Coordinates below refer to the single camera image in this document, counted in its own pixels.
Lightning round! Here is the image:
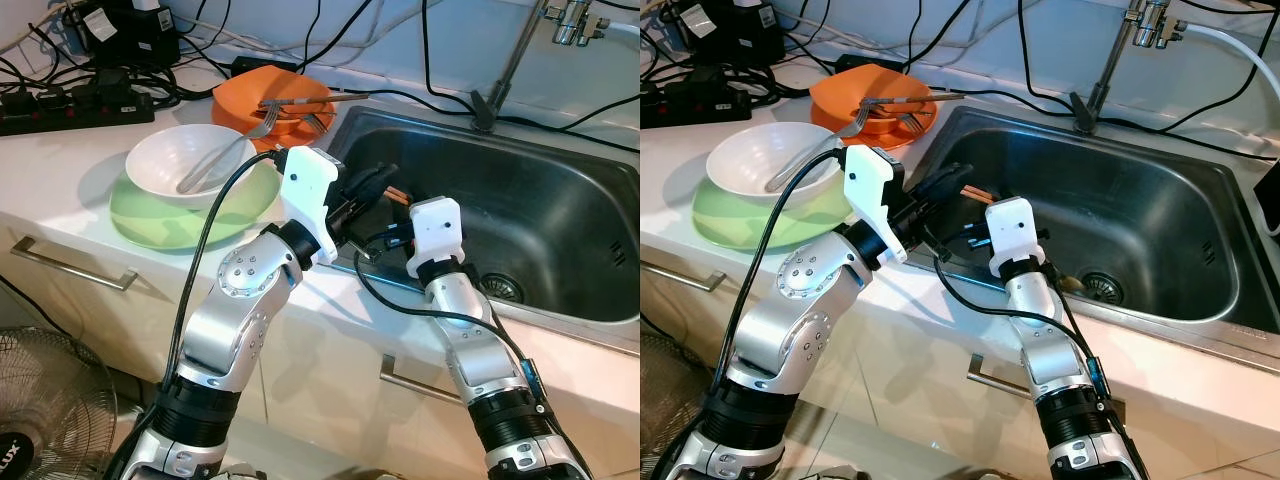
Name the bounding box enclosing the white ceramic bowl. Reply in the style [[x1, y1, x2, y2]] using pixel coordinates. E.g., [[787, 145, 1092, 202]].
[[125, 125, 259, 209], [706, 122, 846, 206]]

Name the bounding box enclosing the light green plate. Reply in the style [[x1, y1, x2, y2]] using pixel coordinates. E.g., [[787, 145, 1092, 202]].
[[110, 160, 281, 251], [690, 165, 851, 251]]

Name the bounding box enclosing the orange plastic plate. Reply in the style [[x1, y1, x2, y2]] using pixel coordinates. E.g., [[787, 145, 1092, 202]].
[[245, 118, 336, 153], [850, 115, 938, 149]]

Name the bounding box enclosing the round sink drain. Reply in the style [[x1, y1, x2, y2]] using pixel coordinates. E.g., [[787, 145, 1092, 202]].
[[480, 272, 523, 303], [1080, 272, 1123, 303]]

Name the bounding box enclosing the long silver fork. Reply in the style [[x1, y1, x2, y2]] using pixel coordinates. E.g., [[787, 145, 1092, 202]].
[[178, 105, 279, 196], [765, 103, 873, 193]]

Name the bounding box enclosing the stainless steel sink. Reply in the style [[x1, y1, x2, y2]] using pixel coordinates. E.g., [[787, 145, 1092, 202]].
[[325, 105, 641, 326], [905, 105, 1280, 336]]

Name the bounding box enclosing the orange plastic bowl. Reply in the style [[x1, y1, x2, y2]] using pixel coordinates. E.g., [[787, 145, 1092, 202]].
[[810, 63, 938, 136], [212, 68, 336, 136]]

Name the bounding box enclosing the flat black power adapter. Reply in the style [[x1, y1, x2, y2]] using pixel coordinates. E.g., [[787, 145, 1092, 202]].
[[232, 55, 301, 79], [835, 52, 901, 76]]

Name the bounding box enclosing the chrome sink faucet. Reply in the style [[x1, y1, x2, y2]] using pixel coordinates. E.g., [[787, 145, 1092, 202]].
[[1070, 0, 1191, 133], [470, 0, 601, 131]]

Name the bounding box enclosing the black power strip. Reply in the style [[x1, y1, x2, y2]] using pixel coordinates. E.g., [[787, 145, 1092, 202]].
[[0, 85, 156, 136], [640, 75, 766, 131]]

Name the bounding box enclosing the black charger box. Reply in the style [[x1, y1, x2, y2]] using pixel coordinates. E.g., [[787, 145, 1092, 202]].
[[680, 0, 786, 66], [60, 0, 181, 66]]

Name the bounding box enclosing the grey floor fan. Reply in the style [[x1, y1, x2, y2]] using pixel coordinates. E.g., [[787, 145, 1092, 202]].
[[640, 330, 701, 471], [0, 325, 119, 480]]

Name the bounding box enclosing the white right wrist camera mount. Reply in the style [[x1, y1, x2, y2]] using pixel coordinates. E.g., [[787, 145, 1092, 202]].
[[405, 197, 464, 281], [985, 197, 1041, 281]]

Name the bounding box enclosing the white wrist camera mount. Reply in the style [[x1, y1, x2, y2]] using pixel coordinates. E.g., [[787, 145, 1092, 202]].
[[405, 197, 464, 281], [278, 145, 343, 263], [845, 145, 906, 263], [985, 197, 1041, 281]]

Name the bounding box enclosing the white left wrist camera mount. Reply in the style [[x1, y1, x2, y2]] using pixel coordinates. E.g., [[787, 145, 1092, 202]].
[[845, 145, 906, 263], [278, 145, 343, 263]]

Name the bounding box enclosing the brown handled metal utensil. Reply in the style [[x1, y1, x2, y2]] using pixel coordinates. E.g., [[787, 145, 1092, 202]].
[[258, 93, 369, 109], [858, 93, 966, 109]]

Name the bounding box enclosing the black wall cable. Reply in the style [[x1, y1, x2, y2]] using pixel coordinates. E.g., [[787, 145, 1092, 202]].
[[420, 0, 481, 111], [1015, 0, 1076, 109]]

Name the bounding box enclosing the silver drawer handle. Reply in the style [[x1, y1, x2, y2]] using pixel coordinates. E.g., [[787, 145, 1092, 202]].
[[640, 262, 696, 291], [380, 355, 461, 401], [967, 352, 1036, 401], [10, 237, 138, 293]]

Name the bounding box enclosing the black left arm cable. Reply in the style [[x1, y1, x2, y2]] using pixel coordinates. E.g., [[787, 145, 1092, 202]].
[[722, 148, 851, 386], [160, 148, 293, 386]]

